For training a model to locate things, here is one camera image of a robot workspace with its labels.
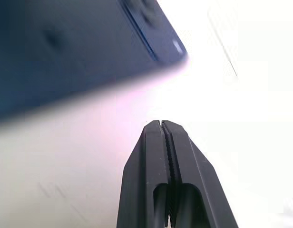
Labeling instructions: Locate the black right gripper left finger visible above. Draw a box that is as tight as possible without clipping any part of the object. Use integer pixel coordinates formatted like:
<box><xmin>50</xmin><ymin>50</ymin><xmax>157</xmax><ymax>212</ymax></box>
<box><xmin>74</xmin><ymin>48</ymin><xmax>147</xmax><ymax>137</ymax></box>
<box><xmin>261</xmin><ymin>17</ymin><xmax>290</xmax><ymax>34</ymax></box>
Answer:
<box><xmin>116</xmin><ymin>120</ymin><xmax>172</xmax><ymax>228</ymax></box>

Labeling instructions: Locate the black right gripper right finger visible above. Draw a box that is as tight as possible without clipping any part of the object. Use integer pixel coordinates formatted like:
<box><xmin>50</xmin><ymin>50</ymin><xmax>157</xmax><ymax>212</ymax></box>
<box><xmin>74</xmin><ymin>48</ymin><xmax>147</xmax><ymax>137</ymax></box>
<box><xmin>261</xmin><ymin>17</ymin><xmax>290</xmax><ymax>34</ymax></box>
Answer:
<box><xmin>161</xmin><ymin>120</ymin><xmax>239</xmax><ymax>228</ymax></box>

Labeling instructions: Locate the dark blue phone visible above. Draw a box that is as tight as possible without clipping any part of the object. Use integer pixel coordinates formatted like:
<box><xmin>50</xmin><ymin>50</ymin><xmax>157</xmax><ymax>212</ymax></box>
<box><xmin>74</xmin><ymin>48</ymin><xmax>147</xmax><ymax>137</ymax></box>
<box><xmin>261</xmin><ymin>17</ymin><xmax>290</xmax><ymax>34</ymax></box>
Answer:
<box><xmin>0</xmin><ymin>0</ymin><xmax>190</xmax><ymax>126</ymax></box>

